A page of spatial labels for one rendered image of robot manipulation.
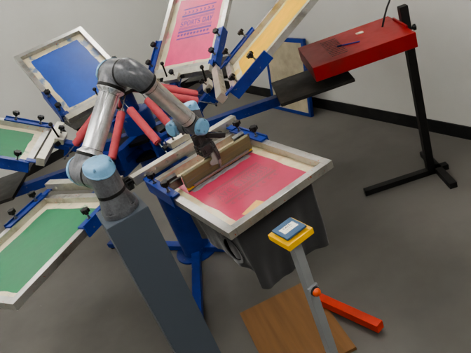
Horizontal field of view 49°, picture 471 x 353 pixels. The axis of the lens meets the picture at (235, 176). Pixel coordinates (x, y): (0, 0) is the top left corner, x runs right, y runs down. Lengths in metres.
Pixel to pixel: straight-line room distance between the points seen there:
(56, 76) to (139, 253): 2.35
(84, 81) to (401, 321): 2.76
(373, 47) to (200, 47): 1.33
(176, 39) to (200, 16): 0.25
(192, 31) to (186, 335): 2.38
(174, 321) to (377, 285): 1.26
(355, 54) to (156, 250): 1.66
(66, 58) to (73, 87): 0.32
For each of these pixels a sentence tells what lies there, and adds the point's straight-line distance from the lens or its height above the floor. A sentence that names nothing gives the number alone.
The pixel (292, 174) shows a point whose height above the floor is 0.95.
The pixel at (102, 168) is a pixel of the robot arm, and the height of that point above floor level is 1.41.
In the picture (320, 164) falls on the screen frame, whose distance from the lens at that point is 2.33.
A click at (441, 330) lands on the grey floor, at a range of 2.85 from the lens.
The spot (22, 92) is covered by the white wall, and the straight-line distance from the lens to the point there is 6.52.
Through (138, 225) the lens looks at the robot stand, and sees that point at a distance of 2.08.
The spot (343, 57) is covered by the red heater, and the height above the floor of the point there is 1.10.
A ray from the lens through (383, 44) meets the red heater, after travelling 3.17.
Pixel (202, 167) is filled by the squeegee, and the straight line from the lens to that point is 2.54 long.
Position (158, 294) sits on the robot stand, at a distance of 2.26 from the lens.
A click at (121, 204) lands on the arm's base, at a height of 1.25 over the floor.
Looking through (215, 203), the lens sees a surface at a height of 0.95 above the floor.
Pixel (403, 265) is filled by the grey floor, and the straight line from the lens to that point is 3.20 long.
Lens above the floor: 2.14
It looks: 28 degrees down
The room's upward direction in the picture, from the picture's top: 21 degrees counter-clockwise
